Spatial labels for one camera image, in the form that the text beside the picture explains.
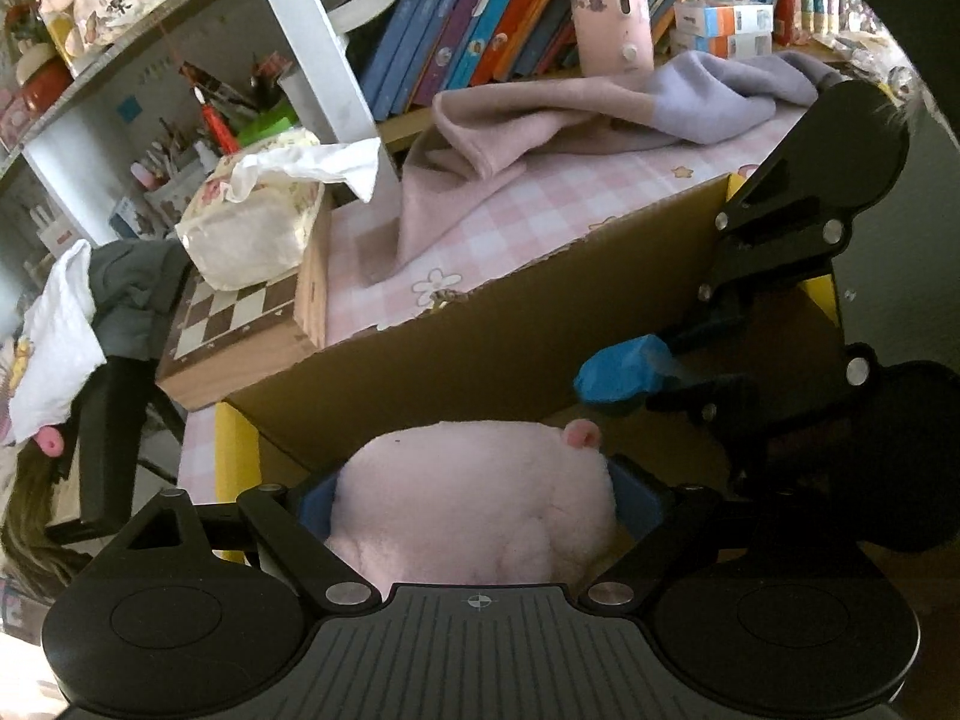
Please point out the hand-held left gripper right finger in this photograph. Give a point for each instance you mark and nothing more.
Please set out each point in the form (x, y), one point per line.
(639, 496)

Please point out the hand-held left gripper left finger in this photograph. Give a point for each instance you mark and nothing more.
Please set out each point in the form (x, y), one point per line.
(315, 506)

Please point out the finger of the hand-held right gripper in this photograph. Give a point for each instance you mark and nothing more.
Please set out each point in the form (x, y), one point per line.
(795, 202)
(619, 371)

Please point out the brown cardboard box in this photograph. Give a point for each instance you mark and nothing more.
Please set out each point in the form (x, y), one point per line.
(480, 360)

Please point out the pink plush toy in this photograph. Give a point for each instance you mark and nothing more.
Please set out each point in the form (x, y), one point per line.
(472, 502)

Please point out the orange blue white carton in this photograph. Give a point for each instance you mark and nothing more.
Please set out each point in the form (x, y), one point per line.
(724, 17)
(720, 46)

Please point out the wooden chessboard box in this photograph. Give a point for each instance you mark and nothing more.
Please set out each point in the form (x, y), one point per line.
(240, 345)

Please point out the black chair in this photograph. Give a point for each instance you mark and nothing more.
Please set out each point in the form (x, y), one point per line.
(105, 450)

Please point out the pink and purple blanket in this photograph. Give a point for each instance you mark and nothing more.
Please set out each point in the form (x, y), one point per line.
(570, 127)

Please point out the pink cartoon humidifier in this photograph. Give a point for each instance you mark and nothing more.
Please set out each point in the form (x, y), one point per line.
(607, 7)

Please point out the grey cloth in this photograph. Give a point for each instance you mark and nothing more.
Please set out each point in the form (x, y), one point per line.
(139, 292)

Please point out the floral tissue pack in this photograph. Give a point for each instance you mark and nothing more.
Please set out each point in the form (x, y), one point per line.
(255, 217)

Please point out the white cloth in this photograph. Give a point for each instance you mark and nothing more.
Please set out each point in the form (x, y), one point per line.
(60, 345)

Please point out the row of colourful books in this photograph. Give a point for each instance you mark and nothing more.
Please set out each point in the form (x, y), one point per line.
(487, 7)

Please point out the holder with pens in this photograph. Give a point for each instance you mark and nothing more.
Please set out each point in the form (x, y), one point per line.
(232, 101)

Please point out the red jar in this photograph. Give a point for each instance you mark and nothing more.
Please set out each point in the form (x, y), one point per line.
(46, 86)

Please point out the white shelf post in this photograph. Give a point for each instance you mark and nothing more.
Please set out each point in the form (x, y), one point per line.
(322, 37)

